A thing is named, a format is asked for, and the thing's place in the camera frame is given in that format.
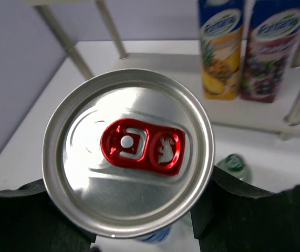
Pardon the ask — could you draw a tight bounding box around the yellow pineapple juice carton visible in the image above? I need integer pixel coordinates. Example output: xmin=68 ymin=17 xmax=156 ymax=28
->
xmin=197 ymin=1 xmax=244 ymax=100

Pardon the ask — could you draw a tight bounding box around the Red Bull can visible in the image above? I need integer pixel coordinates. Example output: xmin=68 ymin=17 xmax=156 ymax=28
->
xmin=42 ymin=69 xmax=215 ymax=239

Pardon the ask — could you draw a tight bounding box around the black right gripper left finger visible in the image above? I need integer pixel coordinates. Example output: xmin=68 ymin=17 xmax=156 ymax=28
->
xmin=0 ymin=180 xmax=97 ymax=251

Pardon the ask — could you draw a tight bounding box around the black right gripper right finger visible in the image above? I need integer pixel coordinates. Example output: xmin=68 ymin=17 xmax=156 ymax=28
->
xmin=191 ymin=167 xmax=300 ymax=251

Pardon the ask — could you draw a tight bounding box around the dark red berry juice carton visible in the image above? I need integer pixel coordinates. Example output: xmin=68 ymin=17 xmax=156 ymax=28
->
xmin=240 ymin=0 xmax=300 ymax=103

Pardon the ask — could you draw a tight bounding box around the white two-tier shelf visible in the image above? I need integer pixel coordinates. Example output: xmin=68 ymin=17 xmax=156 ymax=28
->
xmin=23 ymin=0 xmax=300 ymax=141

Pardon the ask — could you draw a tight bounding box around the far green cap soda bottle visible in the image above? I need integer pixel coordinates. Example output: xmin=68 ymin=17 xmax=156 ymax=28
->
xmin=216 ymin=153 xmax=252 ymax=184

